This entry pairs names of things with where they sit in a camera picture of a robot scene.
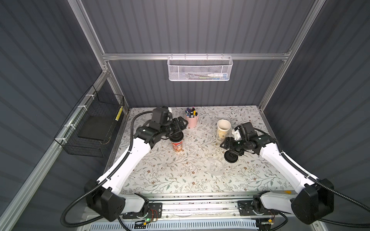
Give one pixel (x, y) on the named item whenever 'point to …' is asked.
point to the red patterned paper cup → (177, 147)
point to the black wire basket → (91, 124)
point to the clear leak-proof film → (215, 166)
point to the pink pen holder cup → (192, 122)
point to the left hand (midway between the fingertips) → (187, 126)
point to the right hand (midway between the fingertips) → (226, 147)
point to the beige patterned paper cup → (223, 126)
